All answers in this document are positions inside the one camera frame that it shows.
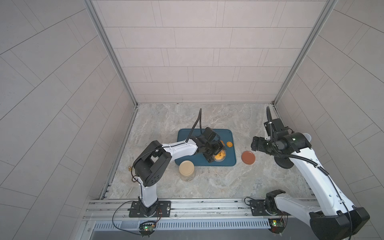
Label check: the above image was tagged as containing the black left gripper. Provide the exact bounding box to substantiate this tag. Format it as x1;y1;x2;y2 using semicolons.
202;138;228;163

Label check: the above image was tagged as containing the terracotta jar lid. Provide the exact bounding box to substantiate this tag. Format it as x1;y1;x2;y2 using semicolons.
241;151;256;165

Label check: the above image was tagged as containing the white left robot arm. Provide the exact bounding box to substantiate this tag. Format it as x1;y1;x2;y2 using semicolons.
131;109;226;217

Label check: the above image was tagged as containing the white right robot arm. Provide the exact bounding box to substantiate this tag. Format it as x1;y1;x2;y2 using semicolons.
251;108;370;240

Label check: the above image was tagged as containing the jar with beige lid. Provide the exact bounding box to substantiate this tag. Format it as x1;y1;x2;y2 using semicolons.
179;161;195;182

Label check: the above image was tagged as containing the microphone on black stand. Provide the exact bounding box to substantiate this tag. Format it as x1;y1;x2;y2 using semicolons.
272;133;317;169

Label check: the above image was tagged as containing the teal plastic tray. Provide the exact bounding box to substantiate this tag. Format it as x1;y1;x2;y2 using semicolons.
175;129;237;167

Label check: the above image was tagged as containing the right circuit board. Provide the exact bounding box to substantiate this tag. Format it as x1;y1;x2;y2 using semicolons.
268;219;286;234

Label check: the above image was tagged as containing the circuit board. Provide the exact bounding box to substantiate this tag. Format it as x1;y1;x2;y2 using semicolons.
139;221;157;237
268;219;286;234

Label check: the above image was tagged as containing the left circuit board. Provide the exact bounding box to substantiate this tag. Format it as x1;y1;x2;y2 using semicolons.
139;221;157;237

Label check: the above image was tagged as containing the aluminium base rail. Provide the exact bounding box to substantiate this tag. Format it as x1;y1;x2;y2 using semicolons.
83;198;296;232

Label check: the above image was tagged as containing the aluminium corner frame post right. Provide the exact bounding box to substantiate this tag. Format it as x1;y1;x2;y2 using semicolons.
273;0;338;107

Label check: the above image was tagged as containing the aluminium corner frame post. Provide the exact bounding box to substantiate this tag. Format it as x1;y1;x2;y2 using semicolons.
273;0;338;107
84;0;138;109

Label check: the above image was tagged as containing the aluminium corner frame post left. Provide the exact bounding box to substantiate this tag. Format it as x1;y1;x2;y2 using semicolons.
84;0;138;109

